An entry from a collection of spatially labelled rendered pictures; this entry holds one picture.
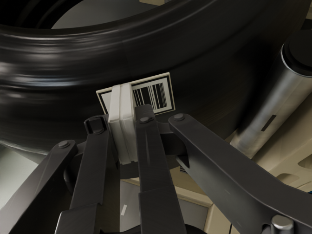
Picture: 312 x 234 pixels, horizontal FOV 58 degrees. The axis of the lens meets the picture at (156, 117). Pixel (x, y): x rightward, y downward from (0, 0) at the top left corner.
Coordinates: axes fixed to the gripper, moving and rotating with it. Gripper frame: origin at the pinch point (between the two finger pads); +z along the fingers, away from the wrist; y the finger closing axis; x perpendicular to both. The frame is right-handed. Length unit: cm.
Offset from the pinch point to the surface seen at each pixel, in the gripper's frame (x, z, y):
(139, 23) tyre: 5.2, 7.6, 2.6
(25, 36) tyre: 6.1, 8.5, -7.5
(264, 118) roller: -8.1, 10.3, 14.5
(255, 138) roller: -13.2, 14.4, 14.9
